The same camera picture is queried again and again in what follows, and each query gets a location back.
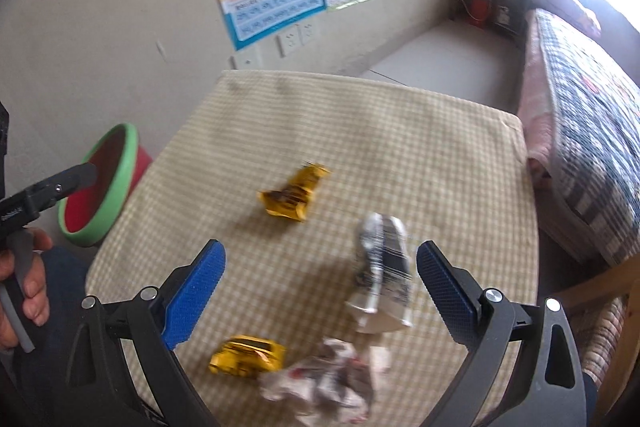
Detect white single wall outlet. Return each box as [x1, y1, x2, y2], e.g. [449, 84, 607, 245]
[230, 43, 264, 70]

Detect pink pillow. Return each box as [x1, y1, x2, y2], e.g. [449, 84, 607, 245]
[532, 0, 601, 39]

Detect red bin with green rim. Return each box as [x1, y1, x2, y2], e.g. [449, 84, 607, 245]
[58, 122, 152, 247]

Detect black white snack wrapper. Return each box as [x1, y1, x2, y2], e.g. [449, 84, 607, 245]
[346, 212, 412, 335]

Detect white double wall socket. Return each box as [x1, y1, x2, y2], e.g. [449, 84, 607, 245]
[276, 17, 320, 58]

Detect person's left hand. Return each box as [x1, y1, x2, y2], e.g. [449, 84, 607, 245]
[0, 228, 53, 350]

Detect bed with plaid quilt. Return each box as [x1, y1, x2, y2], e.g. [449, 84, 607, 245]
[518, 9, 639, 265]

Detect wooden chair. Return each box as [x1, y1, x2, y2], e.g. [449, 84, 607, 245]
[553, 256, 639, 426]

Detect pink white wrapper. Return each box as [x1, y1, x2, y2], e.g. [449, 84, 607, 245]
[258, 338, 392, 426]

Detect yellow black candy wrapper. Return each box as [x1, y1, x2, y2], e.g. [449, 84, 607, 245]
[257, 164, 330, 222]

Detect small red bucket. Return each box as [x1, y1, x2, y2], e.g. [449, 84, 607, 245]
[468, 0, 491, 28]

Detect small yellow wrapper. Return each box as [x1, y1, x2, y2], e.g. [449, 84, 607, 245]
[208, 335, 286, 378]

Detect checkered beige table cushion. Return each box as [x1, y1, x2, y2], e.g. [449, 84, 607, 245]
[86, 72, 538, 426]

